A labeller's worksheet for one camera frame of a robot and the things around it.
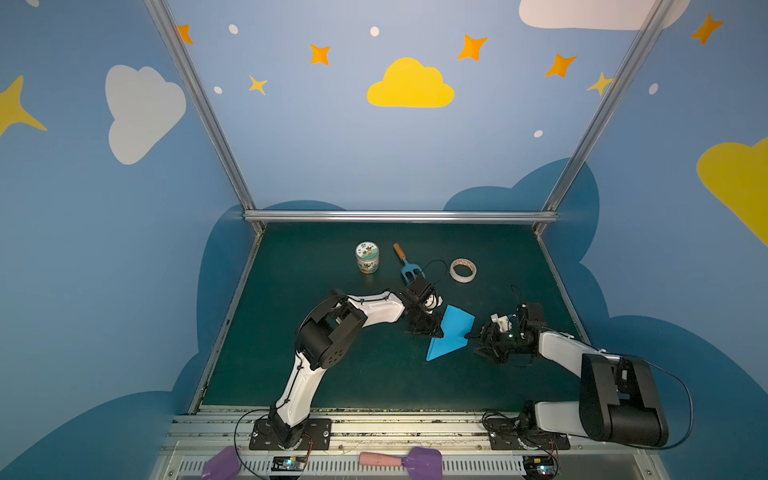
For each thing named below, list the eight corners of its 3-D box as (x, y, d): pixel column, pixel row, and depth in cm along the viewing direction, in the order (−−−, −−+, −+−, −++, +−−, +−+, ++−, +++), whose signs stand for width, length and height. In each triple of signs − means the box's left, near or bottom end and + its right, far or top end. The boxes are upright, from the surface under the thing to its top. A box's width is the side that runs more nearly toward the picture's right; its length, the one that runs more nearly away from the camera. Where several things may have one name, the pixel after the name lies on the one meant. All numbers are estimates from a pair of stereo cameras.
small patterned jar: (356, 274, 108) (354, 260, 102) (357, 255, 114) (356, 241, 108) (379, 274, 108) (378, 260, 102) (379, 255, 114) (379, 241, 108)
